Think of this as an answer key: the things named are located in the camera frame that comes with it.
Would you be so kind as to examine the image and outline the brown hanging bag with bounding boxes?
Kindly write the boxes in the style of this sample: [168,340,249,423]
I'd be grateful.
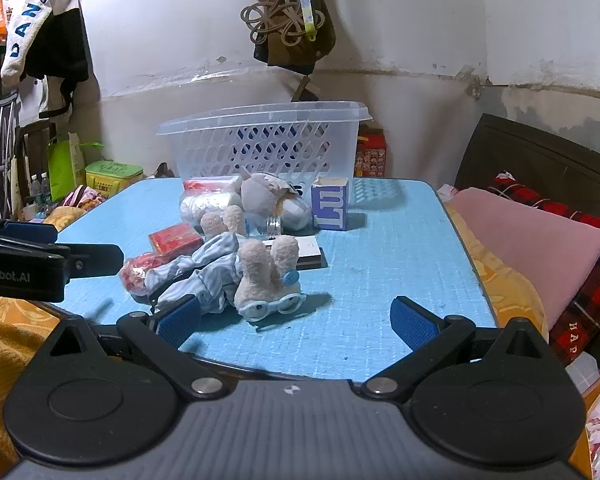
[252,0,337,69]

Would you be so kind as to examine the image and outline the clear plastic bottle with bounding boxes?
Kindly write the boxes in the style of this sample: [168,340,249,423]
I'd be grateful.
[247,214,284,239]

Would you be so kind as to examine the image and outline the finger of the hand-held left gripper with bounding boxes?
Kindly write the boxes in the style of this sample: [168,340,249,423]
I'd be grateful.
[0,216,59,247]
[55,243,125,281]

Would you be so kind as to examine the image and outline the green paper bag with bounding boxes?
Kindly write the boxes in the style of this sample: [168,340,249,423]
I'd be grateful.
[47,132,104,204]

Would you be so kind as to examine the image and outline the red plaid pillow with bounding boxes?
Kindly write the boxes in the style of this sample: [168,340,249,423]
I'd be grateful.
[487,172,600,367]

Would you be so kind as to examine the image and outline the cream bunny plush striped clothes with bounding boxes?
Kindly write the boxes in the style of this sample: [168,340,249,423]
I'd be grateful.
[145,205,307,324]

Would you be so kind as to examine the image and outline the green lidded box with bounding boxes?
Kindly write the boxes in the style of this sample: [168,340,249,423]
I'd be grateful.
[84,160,145,199]

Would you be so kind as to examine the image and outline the dark wooden headboard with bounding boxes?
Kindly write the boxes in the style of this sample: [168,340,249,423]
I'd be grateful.
[452,113,600,222]

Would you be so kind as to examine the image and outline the yellow green patterned strap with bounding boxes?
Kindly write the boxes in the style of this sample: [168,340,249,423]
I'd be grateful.
[292,0,317,41]

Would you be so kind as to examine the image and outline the black and white flat box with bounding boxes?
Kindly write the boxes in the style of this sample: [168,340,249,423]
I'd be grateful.
[262,237,328,271]

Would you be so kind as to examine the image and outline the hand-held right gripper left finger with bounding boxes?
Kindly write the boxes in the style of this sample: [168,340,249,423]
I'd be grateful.
[27,296,236,402]

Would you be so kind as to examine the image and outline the clear plastic basket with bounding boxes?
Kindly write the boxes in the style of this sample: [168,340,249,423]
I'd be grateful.
[156,101,374,194]

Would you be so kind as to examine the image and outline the mustard knit cloth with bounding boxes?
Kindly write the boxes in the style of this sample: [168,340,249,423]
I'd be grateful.
[0,316,63,468]

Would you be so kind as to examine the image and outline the pink pillow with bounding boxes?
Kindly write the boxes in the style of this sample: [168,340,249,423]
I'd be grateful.
[450,187,600,334]

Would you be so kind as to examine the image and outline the floral blanket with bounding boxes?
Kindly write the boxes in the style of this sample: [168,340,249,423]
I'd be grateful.
[55,185,107,217]

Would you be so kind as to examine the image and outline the grey plush toy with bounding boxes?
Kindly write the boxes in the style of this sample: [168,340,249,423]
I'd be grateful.
[228,166,314,234]

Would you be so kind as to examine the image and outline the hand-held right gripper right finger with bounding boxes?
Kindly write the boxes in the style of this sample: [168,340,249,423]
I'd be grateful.
[361,297,565,403]

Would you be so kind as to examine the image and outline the coiled brown cord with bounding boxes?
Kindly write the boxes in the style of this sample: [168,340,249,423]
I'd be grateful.
[241,0,327,54]

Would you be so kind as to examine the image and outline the water bottles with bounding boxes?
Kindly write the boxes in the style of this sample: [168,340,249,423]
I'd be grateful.
[29,172,52,212]

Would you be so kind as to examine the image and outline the yellow patterned blanket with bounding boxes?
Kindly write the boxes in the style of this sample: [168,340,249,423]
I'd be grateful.
[0,207,88,326]

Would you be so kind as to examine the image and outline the white lettered jacket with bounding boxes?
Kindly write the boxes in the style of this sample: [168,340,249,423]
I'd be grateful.
[0,0,81,92]

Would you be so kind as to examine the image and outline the clear packet red label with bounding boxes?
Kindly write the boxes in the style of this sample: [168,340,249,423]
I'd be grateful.
[180,176,244,234]

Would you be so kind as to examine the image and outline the yellow patterned bed sheet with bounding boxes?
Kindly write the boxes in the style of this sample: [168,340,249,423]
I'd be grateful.
[442,200,549,335]

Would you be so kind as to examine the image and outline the red snack bag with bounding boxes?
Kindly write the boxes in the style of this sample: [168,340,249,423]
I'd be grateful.
[118,254,174,297]

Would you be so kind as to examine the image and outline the red printed box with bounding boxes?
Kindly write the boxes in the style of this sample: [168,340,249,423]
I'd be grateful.
[356,129,389,179]

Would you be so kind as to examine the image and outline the blue and white box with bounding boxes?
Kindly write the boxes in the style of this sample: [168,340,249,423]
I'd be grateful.
[310,177,352,232]

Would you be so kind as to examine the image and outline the black hanging garment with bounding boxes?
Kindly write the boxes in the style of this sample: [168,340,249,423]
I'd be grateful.
[27,9,90,122]

